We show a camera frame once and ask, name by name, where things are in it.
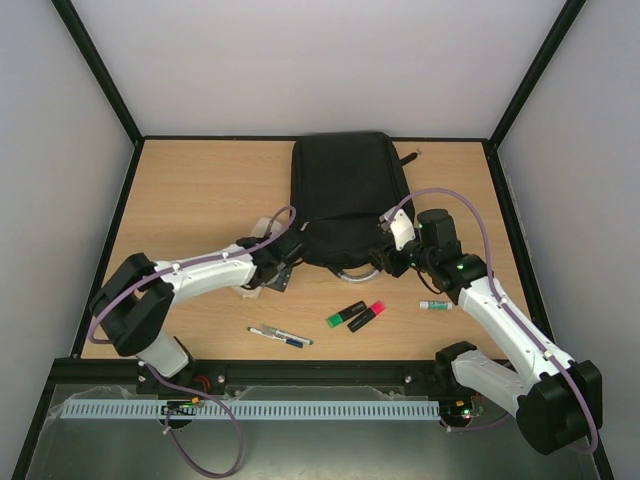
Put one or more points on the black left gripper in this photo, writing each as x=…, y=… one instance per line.
x=282, y=283

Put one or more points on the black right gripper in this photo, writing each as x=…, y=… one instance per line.
x=382, y=259

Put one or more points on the black student bag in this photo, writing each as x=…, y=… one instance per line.
x=341, y=183

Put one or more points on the beige pencil case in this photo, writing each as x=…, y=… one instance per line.
x=264, y=226

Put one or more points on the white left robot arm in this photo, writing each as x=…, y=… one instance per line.
x=133, y=304

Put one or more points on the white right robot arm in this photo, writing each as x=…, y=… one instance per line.
x=554, y=399

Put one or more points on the pink highlighter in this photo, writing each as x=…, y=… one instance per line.
x=366, y=316

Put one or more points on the green highlighter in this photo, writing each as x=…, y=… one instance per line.
x=346, y=314

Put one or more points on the glue stick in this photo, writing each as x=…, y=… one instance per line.
x=436, y=305

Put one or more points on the blue whiteboard marker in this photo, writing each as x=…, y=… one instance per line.
x=282, y=339

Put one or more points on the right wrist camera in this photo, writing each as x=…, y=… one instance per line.
x=401, y=227

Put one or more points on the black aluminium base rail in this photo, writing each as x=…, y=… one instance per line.
x=219, y=377

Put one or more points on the grey slotted cable duct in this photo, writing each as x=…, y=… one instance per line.
x=251, y=410

